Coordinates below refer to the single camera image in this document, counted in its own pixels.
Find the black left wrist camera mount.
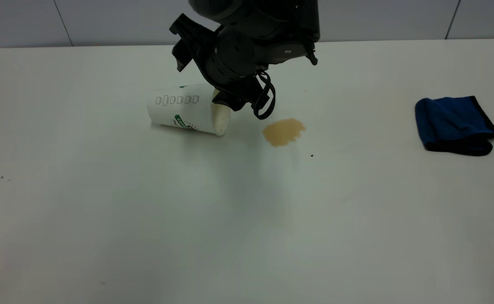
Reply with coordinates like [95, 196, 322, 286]
[169, 13, 220, 72]

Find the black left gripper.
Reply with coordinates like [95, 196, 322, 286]
[200, 27, 269, 112]

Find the white paper coffee cup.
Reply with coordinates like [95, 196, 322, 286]
[147, 83, 232, 136]

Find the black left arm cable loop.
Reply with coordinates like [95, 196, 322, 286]
[252, 71, 276, 120]

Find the blue microfiber cloth black trim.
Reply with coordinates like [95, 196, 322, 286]
[415, 96, 494, 157]

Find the light brown coffee spill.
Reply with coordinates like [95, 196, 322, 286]
[263, 119, 306, 148]

